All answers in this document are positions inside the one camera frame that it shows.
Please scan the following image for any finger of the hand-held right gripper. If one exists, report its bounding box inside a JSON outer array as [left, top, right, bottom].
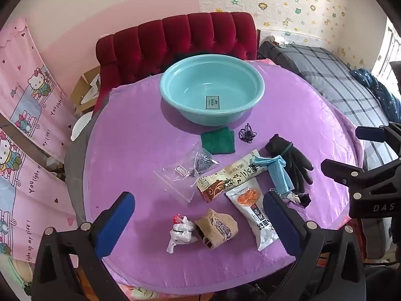
[[320, 158, 401, 195], [356, 122, 401, 156]]

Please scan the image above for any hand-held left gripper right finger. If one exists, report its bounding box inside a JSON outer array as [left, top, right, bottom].
[[262, 191, 367, 301]]

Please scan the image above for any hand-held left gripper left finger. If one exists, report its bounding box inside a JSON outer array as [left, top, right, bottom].
[[31, 191, 135, 301]]

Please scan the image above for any silver black wrapper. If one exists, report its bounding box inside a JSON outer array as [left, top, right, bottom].
[[271, 188, 311, 208]]

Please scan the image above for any black glove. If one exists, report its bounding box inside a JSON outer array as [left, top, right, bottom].
[[265, 134, 314, 193]]

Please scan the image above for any brown pastry with purple filling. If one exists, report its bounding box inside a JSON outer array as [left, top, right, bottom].
[[195, 209, 239, 250]]

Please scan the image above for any white plastic wrapper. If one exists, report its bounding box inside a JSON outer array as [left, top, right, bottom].
[[166, 215, 198, 254]]

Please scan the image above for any clear zip bag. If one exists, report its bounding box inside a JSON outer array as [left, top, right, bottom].
[[153, 147, 220, 207]]

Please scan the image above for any teal plastic basin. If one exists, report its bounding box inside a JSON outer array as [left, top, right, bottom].
[[159, 54, 265, 125]]

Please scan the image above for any white orange snack packet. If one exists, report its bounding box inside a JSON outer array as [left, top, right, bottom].
[[226, 178, 280, 252]]

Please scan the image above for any dark blue garment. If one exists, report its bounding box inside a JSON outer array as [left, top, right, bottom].
[[349, 68, 401, 123]]

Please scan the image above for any grey plaid bed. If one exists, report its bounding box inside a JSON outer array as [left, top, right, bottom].
[[258, 41, 401, 170]]

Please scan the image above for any long brown cream snack packet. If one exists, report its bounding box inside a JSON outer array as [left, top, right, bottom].
[[196, 149, 270, 202]]

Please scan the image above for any pink floral cloth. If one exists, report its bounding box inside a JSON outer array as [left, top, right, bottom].
[[103, 276, 226, 301]]

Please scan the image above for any purple quilted table cover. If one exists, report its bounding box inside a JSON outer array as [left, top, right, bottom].
[[82, 61, 364, 295]]

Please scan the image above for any pink cartoon cat curtain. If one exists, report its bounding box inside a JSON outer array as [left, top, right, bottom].
[[0, 128, 79, 264], [0, 17, 80, 160]]

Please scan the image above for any white plastic lid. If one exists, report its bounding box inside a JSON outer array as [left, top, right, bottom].
[[70, 111, 94, 141]]

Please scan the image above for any green scouring cloth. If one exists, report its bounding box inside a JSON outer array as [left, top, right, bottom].
[[200, 126, 235, 155]]

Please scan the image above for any brown cardboard box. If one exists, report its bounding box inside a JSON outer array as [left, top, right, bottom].
[[69, 66, 102, 115]]

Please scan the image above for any red velvet tufted sofa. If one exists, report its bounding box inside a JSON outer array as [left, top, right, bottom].
[[95, 12, 260, 113]]

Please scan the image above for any black hair tie bundle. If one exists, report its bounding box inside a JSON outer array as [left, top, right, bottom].
[[239, 123, 258, 143]]

